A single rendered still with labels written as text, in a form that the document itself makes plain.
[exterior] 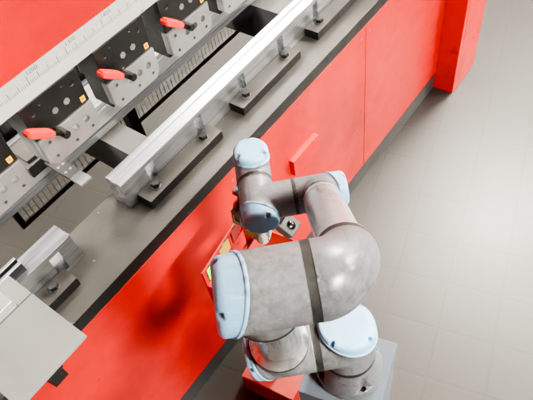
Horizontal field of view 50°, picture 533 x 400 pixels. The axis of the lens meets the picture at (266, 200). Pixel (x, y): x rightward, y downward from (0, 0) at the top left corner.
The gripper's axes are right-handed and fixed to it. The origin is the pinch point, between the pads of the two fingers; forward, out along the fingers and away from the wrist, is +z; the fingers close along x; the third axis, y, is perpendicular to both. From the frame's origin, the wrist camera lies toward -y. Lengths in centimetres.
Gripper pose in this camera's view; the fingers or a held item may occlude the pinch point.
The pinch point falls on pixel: (266, 240)
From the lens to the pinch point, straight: 145.7
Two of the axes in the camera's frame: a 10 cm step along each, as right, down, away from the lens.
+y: -8.9, -3.5, 3.0
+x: -4.6, 7.4, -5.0
